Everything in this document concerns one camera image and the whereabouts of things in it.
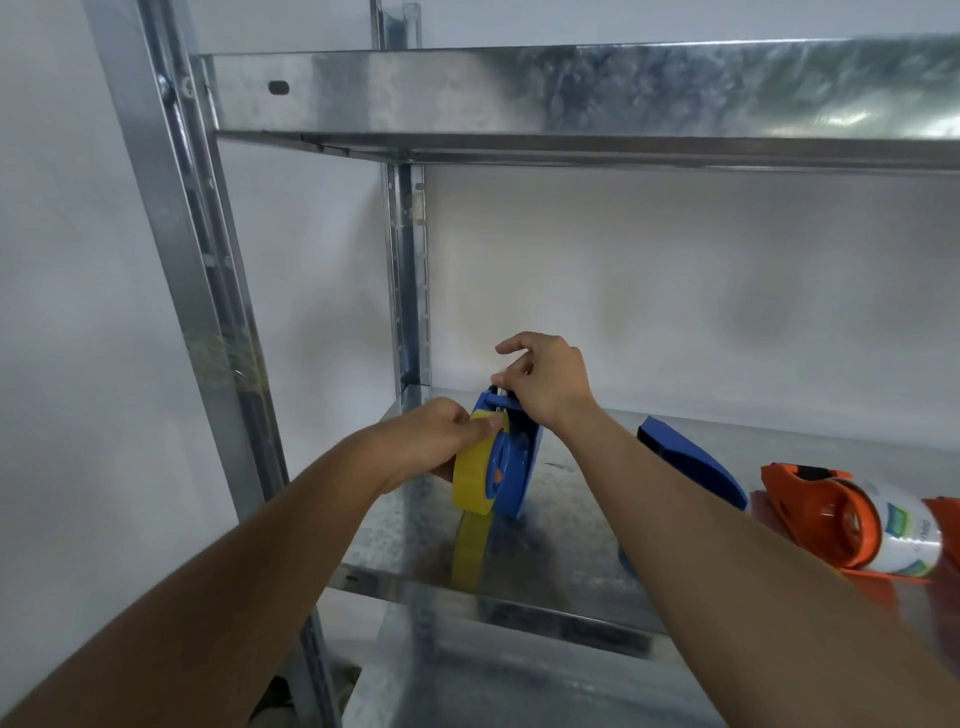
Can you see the person's right hand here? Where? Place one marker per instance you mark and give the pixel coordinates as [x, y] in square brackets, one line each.
[555, 382]

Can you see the person's left hand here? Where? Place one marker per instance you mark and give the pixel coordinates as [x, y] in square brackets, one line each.
[420, 446]

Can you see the yellow tape roll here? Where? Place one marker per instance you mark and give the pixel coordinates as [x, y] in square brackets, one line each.
[472, 480]

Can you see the blue tape dispenser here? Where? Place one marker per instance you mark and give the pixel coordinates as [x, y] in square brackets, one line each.
[697, 465]
[517, 465]

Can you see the orange tape dispenser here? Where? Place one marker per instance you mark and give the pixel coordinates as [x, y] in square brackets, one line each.
[817, 510]
[949, 525]

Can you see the white tape core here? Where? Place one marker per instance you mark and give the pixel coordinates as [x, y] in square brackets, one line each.
[907, 525]

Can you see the person's right forearm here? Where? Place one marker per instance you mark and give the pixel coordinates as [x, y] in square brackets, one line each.
[750, 622]

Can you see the person's left forearm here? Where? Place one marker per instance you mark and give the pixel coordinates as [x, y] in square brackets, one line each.
[172, 615]

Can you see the galvanized metal shelving rack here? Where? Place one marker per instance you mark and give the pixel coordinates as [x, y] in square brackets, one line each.
[525, 90]

